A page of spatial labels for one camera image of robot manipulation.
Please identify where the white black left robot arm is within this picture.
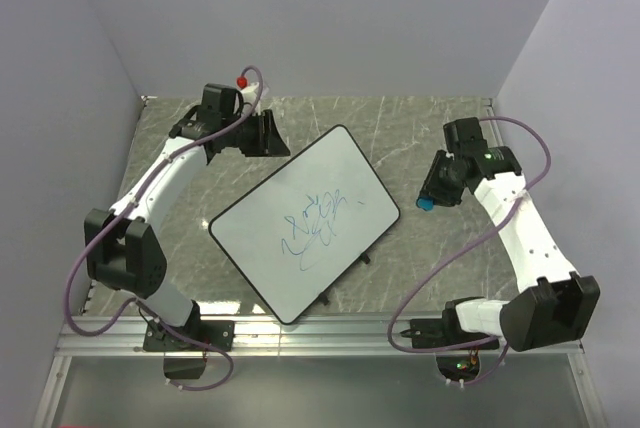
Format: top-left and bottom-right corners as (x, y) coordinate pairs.
(82, 76), (290, 350)

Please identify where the aluminium front rail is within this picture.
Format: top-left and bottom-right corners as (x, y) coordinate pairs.
(54, 312), (585, 359)

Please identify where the blue bone-shaped whiteboard eraser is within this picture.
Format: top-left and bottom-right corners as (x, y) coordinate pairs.
(416, 197), (435, 212)

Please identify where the aluminium right side rail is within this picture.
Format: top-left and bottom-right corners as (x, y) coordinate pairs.
(482, 97), (559, 314)

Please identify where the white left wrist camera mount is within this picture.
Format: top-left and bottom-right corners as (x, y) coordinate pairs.
(236, 75), (270, 105)

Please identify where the aluminium rail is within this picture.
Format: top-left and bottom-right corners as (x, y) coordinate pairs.
(482, 97), (559, 314)
(54, 312), (585, 359)

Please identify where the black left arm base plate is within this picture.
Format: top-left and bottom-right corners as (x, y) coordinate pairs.
(143, 320), (235, 352)

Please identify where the white whiteboard black frame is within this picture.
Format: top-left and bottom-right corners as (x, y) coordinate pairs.
(209, 125), (401, 325)

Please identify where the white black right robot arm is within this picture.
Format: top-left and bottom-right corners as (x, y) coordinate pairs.
(416, 117), (600, 352)

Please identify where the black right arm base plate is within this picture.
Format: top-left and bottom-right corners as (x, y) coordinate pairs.
(401, 318), (500, 350)

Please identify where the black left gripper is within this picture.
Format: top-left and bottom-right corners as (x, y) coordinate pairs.
(223, 109), (291, 157)

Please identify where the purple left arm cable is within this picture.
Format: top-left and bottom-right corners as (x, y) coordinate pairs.
(62, 65), (265, 392)

